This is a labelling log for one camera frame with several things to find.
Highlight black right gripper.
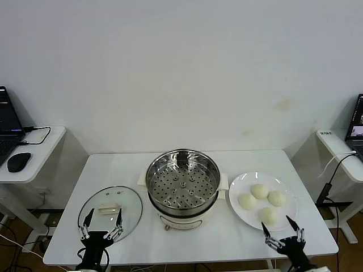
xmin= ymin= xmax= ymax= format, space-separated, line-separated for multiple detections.
xmin=260 ymin=215 xmax=310 ymax=269

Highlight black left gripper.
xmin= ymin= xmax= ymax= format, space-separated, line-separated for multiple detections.
xmin=76 ymin=208 xmax=124 ymax=269

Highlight white steamed baozi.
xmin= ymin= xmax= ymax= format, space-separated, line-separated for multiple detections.
xmin=258 ymin=207 xmax=280 ymax=227
xmin=237 ymin=193 xmax=258 ymax=211
xmin=250 ymin=183 xmax=269 ymax=200
xmin=268 ymin=190 xmax=288 ymax=207

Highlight round glass pot lid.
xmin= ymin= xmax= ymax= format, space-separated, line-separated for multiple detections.
xmin=77 ymin=185 xmax=143 ymax=245

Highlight stainless steel steamer basket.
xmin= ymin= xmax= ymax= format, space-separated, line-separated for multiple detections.
xmin=145 ymin=147 xmax=221 ymax=212

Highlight white round plate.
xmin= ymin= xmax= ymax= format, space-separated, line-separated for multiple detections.
xmin=228 ymin=172 xmax=298 ymax=232

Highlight cream electric cooking pot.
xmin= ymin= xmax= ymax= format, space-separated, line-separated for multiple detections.
xmin=137 ymin=169 xmax=229 ymax=231

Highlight white side table with mouse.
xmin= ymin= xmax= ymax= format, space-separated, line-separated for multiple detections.
xmin=0 ymin=126 xmax=67 ymax=237

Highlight white side table with label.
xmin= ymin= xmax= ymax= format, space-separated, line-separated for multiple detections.
xmin=316 ymin=129 xmax=363 ymax=244

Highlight black computer mouse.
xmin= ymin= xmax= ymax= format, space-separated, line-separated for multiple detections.
xmin=7 ymin=152 xmax=32 ymax=173

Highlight black laptop with dark screen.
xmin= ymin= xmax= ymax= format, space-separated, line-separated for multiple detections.
xmin=0 ymin=86 xmax=26 ymax=168

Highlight black cable with hub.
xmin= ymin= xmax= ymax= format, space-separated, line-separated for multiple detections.
xmin=316 ymin=154 xmax=358 ymax=272

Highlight white floor cable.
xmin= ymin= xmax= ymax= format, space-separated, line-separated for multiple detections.
xmin=0 ymin=235 xmax=45 ymax=259

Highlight black floor cable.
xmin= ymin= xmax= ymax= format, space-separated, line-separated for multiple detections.
xmin=0 ymin=222 xmax=49 ymax=250

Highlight black laptop cable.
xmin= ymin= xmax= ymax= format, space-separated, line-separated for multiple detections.
xmin=18 ymin=126 xmax=52 ymax=147

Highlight black laptop showing camera views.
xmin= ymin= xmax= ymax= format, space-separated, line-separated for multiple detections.
xmin=344 ymin=93 xmax=363 ymax=164

